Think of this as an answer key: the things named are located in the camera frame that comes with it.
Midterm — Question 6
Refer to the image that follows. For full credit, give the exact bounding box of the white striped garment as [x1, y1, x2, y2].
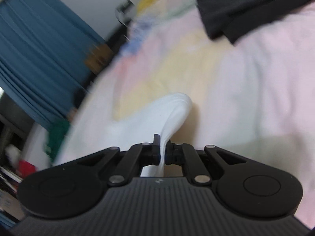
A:
[54, 93, 192, 166]

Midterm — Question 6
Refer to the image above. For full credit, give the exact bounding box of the red cloth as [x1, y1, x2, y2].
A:
[17, 160, 37, 178]

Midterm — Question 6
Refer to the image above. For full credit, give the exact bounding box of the green garment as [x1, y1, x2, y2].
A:
[45, 119, 70, 164]

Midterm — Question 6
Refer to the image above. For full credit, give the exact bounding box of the pastel bed sheet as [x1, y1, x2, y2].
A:
[84, 0, 314, 227]

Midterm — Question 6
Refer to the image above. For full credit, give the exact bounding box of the right blue curtain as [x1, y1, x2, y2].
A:
[1, 0, 103, 128]

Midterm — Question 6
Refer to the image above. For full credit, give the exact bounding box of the brown paper bag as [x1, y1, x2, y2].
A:
[84, 44, 114, 75]

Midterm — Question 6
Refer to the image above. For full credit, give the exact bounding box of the black garment on bed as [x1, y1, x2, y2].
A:
[196, 0, 312, 44]

